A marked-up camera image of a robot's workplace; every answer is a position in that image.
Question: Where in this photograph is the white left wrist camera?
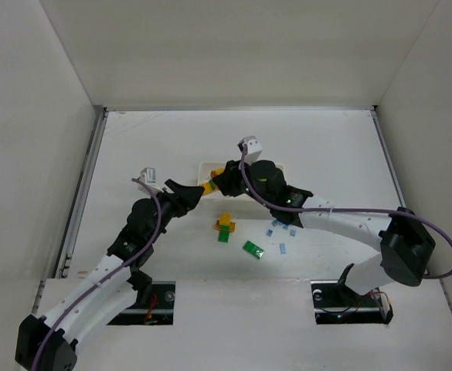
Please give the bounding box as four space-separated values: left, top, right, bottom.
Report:
137 167 162 195

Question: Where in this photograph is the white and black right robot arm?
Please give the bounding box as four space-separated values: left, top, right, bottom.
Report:
212 160 436 295

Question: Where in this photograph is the white three-compartment container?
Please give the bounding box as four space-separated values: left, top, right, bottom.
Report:
197 161 287 212

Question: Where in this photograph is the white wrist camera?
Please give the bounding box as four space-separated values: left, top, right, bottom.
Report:
238 136 263 165
137 167 162 195

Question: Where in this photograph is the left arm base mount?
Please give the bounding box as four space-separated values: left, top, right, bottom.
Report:
108 281 176 326

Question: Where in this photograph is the yellow and green lego stack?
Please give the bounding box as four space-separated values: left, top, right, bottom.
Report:
215 213 236 243

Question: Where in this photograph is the yellow lego brick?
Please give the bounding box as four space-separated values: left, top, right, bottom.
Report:
201 168 224 196

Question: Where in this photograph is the green flat lego plate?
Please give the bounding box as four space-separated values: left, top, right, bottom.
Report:
243 240 265 260

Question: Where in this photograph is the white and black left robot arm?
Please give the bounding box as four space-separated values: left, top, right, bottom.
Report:
15 179 204 370

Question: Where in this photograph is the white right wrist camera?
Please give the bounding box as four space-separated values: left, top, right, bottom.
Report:
238 136 263 165

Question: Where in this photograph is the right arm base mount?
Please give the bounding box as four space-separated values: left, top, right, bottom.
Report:
311 281 394 325

